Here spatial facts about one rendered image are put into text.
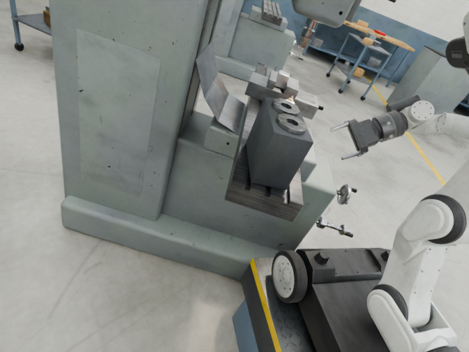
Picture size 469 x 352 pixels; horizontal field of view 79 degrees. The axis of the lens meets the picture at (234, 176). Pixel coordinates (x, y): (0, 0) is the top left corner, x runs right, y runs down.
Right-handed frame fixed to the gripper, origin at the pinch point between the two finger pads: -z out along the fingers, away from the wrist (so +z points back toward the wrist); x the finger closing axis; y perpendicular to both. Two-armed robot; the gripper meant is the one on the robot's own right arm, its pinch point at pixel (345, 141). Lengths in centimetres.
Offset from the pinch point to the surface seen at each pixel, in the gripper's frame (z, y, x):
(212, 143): -47, -17, 22
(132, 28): -54, 22, 55
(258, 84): -20, -24, 43
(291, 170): -20.8, 15.5, -6.0
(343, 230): -3, -59, -32
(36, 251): -149, -23, 3
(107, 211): -114, -32, 12
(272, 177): -26.6, 14.9, -6.1
